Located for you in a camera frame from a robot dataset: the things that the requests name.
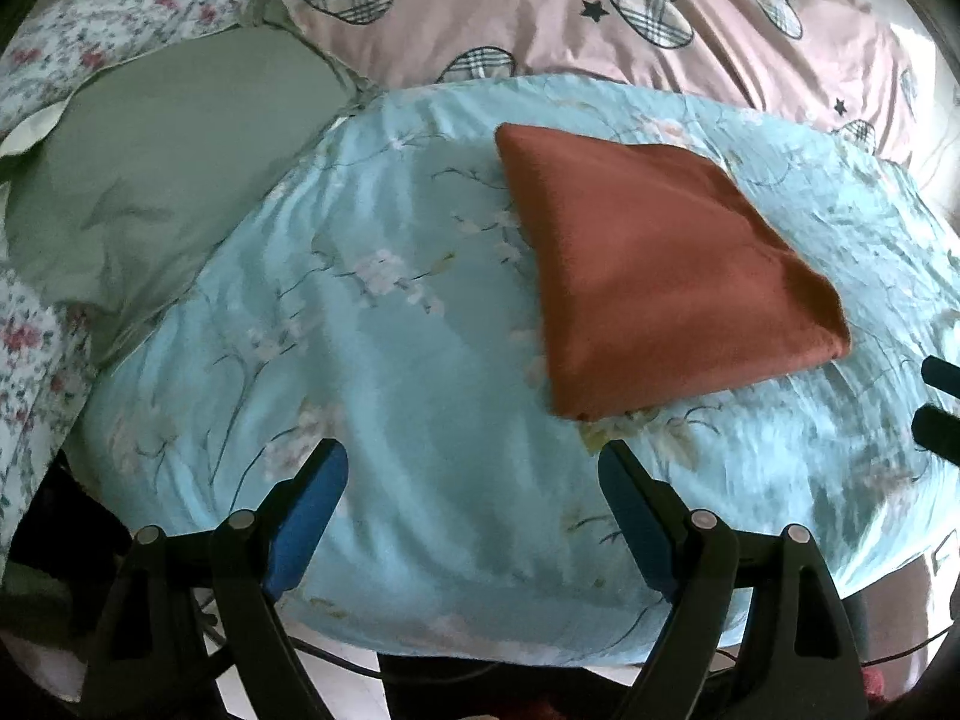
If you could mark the white red floral quilt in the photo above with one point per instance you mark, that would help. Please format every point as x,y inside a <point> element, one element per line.
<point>112,7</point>

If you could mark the green pillow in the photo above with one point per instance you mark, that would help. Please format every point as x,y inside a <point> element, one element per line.
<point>165,142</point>

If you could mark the light blue floral bed sheet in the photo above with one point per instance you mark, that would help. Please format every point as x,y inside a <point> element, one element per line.
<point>375,352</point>

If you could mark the rust orange knit sweater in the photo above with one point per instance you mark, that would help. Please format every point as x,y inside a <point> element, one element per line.
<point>660,270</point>

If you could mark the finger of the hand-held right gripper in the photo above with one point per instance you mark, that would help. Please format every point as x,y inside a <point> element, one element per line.
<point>937,431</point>
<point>943,375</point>

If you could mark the pink pillow with plaid hearts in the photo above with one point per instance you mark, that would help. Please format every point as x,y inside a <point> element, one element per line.
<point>540,0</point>

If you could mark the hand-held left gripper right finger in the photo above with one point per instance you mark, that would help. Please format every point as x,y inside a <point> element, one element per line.
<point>637,517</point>

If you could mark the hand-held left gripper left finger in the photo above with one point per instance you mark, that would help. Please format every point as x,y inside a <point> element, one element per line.
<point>307,521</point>

